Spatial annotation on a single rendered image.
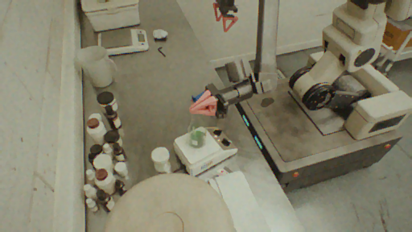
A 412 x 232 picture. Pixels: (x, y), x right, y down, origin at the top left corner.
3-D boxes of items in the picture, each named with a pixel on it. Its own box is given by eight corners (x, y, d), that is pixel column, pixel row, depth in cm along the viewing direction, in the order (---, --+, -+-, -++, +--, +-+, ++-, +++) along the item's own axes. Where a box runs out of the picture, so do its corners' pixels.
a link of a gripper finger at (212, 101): (193, 108, 71) (222, 97, 74) (183, 93, 75) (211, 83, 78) (194, 124, 76) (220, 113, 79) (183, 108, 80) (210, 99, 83)
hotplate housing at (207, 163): (218, 130, 103) (219, 118, 97) (237, 154, 96) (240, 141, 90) (168, 155, 96) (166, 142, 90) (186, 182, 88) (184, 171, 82)
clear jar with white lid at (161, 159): (166, 176, 90) (164, 163, 84) (151, 171, 91) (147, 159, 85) (174, 161, 94) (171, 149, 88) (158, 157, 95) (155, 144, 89)
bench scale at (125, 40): (149, 51, 140) (147, 43, 136) (100, 57, 136) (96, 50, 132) (146, 32, 152) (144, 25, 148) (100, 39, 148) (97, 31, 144)
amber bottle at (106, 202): (102, 213, 82) (92, 200, 74) (103, 200, 84) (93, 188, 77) (114, 211, 82) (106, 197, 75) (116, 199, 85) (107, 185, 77)
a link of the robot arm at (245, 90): (257, 97, 79) (248, 97, 85) (252, 75, 78) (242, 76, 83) (238, 104, 77) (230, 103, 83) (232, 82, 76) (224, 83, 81)
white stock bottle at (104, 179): (120, 190, 87) (112, 176, 79) (104, 198, 85) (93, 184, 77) (115, 177, 90) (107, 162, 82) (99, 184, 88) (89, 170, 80)
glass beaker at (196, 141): (210, 146, 88) (210, 130, 82) (192, 152, 86) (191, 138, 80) (201, 131, 92) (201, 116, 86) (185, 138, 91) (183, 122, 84)
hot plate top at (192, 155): (202, 126, 94) (202, 125, 94) (220, 150, 88) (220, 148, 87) (174, 141, 90) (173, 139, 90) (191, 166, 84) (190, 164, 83)
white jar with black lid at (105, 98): (99, 108, 112) (93, 96, 106) (113, 101, 114) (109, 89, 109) (106, 117, 108) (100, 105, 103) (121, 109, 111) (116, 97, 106)
